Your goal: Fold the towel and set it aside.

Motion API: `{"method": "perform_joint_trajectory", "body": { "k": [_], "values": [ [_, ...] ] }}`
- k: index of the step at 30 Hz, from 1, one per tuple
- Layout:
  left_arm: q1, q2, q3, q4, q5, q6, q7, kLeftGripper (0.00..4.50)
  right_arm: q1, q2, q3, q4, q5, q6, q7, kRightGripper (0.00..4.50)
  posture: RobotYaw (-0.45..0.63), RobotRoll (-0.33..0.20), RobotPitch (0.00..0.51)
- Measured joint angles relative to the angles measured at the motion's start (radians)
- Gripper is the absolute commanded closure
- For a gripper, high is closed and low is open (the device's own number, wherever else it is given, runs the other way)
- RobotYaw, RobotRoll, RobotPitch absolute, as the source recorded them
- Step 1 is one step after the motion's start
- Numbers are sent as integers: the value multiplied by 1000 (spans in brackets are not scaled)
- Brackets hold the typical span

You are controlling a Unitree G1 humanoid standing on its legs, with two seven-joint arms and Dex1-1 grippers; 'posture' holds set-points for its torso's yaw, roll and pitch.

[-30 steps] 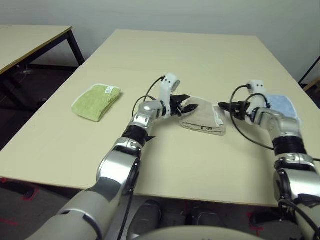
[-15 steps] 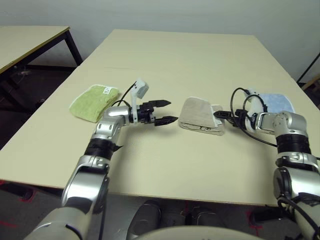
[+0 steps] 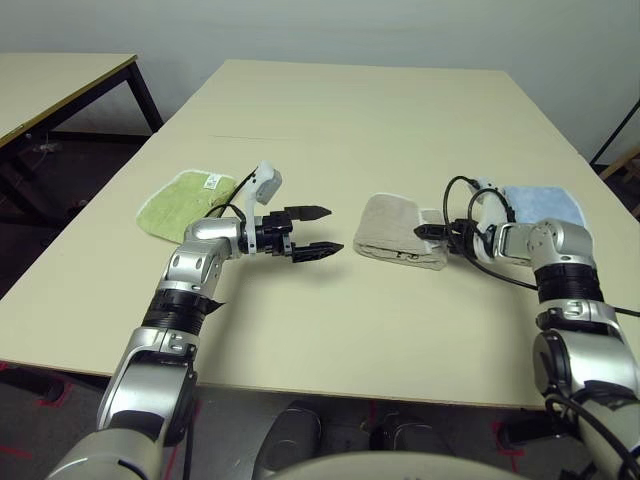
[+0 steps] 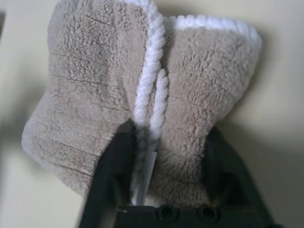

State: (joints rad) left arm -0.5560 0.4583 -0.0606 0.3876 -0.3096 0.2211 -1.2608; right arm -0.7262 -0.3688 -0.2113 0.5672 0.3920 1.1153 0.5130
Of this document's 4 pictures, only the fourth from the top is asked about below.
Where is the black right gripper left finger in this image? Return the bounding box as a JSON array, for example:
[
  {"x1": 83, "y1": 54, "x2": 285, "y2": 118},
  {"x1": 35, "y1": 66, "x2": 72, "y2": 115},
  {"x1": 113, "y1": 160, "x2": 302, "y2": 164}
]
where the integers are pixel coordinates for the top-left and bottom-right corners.
[{"x1": 78, "y1": 120, "x2": 138, "y2": 228}]

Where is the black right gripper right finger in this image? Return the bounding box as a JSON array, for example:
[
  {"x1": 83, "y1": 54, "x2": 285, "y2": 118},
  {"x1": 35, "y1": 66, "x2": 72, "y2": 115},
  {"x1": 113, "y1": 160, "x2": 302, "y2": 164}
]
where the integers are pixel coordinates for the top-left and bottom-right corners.
[{"x1": 205, "y1": 129, "x2": 274, "y2": 224}]

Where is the beige towel with white trim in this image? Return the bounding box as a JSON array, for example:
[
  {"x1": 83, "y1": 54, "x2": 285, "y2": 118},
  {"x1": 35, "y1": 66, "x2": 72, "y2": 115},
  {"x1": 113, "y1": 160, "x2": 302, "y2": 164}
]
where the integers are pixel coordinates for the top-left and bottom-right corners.
[{"x1": 20, "y1": 0, "x2": 263, "y2": 207}]

